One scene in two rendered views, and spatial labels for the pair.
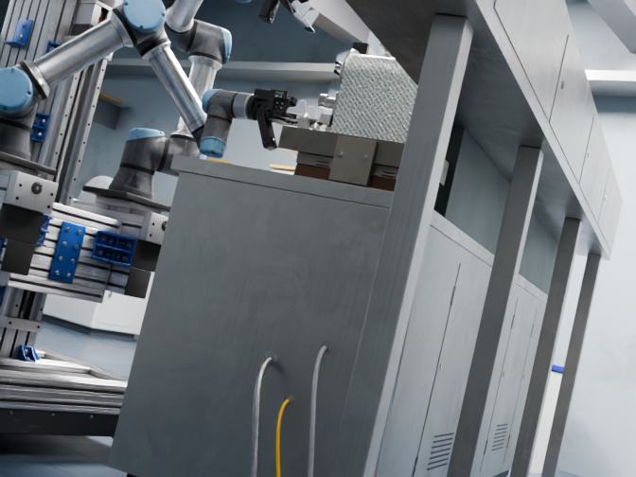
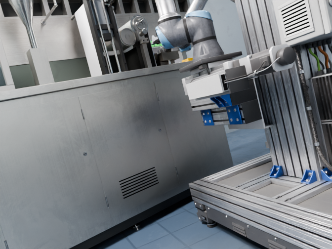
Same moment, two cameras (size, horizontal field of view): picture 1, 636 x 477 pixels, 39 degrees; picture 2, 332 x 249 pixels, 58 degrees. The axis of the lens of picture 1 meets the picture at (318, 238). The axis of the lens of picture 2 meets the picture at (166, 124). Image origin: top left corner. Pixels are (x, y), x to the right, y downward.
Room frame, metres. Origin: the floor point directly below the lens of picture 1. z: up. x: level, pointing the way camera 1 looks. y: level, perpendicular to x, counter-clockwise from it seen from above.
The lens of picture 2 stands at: (4.37, 1.14, 0.68)
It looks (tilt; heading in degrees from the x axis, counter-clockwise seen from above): 4 degrees down; 211
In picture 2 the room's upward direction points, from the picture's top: 14 degrees counter-clockwise
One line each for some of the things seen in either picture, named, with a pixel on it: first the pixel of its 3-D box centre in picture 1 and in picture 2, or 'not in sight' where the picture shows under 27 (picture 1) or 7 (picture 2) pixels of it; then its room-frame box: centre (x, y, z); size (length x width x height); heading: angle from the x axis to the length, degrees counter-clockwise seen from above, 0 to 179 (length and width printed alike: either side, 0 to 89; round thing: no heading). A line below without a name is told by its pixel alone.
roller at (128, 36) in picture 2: not in sight; (119, 42); (2.54, -0.15, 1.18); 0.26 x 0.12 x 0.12; 67
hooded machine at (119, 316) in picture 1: (107, 256); not in sight; (7.45, 1.66, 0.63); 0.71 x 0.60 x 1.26; 53
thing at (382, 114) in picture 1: (374, 123); (142, 48); (2.38, -0.07, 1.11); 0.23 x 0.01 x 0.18; 67
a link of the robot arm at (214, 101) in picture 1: (222, 104); not in sight; (2.57, 0.36, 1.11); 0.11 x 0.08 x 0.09; 67
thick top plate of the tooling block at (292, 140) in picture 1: (362, 155); (155, 62); (2.25, -0.06, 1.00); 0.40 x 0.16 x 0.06; 67
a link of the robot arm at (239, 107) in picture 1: (247, 106); not in sight; (2.54, 0.28, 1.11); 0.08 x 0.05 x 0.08; 157
